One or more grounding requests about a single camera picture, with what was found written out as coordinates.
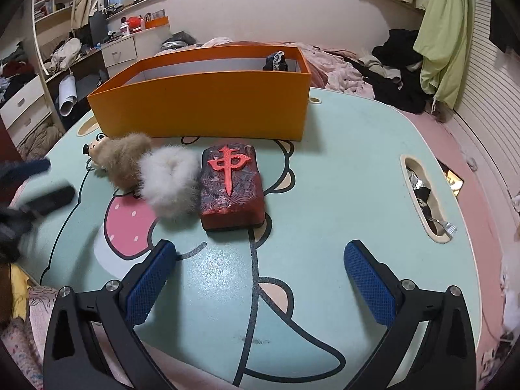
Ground yellow cloth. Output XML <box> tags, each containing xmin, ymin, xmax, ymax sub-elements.
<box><xmin>10</xmin><ymin>264</ymin><xmax>31</xmax><ymax>318</ymax></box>

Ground orange cardboard box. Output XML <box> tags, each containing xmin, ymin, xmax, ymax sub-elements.
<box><xmin>86</xmin><ymin>45</ymin><xmax>313</xmax><ymax>142</ymax></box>

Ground white bookshelf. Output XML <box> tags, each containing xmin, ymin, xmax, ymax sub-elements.
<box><xmin>32</xmin><ymin>0</ymin><xmax>78</xmax><ymax>49</ymax></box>

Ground small white drawer cabinet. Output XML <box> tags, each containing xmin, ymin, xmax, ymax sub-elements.
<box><xmin>101</xmin><ymin>34</ymin><xmax>139</xmax><ymax>68</ymax></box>

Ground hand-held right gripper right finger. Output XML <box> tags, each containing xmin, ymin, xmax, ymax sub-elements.
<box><xmin>343</xmin><ymin>240</ymin><xmax>477</xmax><ymax>390</ymax></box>

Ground pink crumpled bed blanket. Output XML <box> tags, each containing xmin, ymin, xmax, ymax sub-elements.
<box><xmin>195</xmin><ymin>37</ymin><xmax>376</xmax><ymax>100</ymax></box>

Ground foil wrappers in desk slot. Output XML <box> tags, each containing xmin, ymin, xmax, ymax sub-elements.
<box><xmin>406</xmin><ymin>166</ymin><xmax>460</xmax><ymax>238</ymax></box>

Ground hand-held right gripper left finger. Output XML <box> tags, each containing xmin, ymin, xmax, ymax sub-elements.
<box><xmin>43</xmin><ymin>239</ymin><xmax>177</xmax><ymax>390</ymax></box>

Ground beige fluffy plush charm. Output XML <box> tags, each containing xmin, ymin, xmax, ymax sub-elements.
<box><xmin>82</xmin><ymin>132</ymin><xmax>154</xmax><ymax>191</ymax></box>

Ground mint cartoon print desktop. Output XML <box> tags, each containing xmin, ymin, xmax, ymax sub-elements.
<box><xmin>16</xmin><ymin>87</ymin><xmax>488</xmax><ymax>390</ymax></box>

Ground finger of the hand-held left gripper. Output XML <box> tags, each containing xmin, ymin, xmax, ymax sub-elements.
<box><xmin>18</xmin><ymin>186</ymin><xmax>76</xmax><ymax>214</ymax></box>
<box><xmin>0</xmin><ymin>158</ymin><xmax>51</xmax><ymax>183</ymax></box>

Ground grey bag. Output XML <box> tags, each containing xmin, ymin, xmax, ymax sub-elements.
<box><xmin>162</xmin><ymin>32</ymin><xmax>198</xmax><ymax>51</ymax></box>

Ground white fluffy scrunchie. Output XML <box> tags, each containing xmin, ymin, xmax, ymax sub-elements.
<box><xmin>137</xmin><ymin>146</ymin><xmax>202</xmax><ymax>219</ymax></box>

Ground light green hanging garment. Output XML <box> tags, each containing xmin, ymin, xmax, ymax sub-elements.
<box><xmin>413</xmin><ymin>0</ymin><xmax>476</xmax><ymax>108</ymax></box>

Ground red mahjong tile block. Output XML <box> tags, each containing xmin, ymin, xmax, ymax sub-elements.
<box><xmin>198</xmin><ymin>143</ymin><xmax>267</xmax><ymax>234</ymax></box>

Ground white paper roll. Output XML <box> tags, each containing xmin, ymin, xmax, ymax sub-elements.
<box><xmin>59</xmin><ymin>74</ymin><xmax>78</xmax><ymax>115</ymax></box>

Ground black monitor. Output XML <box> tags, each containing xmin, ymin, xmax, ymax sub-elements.
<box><xmin>88</xmin><ymin>10</ymin><xmax>110</xmax><ymax>47</ymax></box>

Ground pile of black clothes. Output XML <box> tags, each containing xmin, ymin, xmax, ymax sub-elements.
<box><xmin>357</xmin><ymin>29</ymin><xmax>437</xmax><ymax>115</ymax></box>

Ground black cloth bundle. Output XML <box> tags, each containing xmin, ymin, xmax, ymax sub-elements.
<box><xmin>262</xmin><ymin>51</ymin><xmax>289</xmax><ymax>72</ymax></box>

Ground white low drawer unit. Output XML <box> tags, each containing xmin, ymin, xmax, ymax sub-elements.
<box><xmin>0</xmin><ymin>75</ymin><xmax>53</xmax><ymax>147</ymax></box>

